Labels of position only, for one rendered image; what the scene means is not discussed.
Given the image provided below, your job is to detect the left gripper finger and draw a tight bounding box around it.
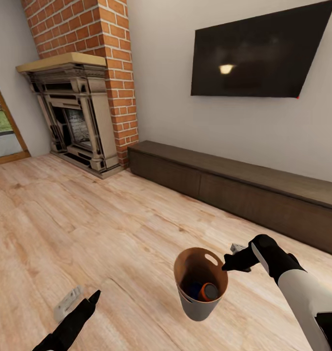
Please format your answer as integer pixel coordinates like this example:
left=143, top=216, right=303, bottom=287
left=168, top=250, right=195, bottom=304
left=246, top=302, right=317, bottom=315
left=88, top=290, right=101, bottom=308

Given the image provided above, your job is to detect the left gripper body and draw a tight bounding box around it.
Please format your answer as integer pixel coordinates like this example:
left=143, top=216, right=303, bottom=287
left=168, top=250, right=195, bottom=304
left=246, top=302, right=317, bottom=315
left=57, top=298, right=95, bottom=342

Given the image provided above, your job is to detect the trash can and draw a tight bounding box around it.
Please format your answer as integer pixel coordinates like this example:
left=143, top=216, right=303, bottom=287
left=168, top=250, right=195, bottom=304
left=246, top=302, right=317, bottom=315
left=174, top=247, right=228, bottom=321

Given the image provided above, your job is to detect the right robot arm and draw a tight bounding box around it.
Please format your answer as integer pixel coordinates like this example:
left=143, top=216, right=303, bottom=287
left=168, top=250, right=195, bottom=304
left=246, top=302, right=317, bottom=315
left=222, top=235, right=332, bottom=351

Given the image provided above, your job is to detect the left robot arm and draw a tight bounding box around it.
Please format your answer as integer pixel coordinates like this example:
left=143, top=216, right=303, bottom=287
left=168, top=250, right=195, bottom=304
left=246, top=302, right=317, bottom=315
left=32, top=286, right=101, bottom=351

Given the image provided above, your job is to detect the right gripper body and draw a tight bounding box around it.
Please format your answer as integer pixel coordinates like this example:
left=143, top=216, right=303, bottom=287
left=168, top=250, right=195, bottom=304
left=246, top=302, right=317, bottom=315
left=224, top=251, right=252, bottom=273

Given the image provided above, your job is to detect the can of soda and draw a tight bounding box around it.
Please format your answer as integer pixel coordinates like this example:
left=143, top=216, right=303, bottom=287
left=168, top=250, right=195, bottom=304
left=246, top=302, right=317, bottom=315
left=189, top=281, right=202, bottom=300
left=196, top=282, right=219, bottom=302

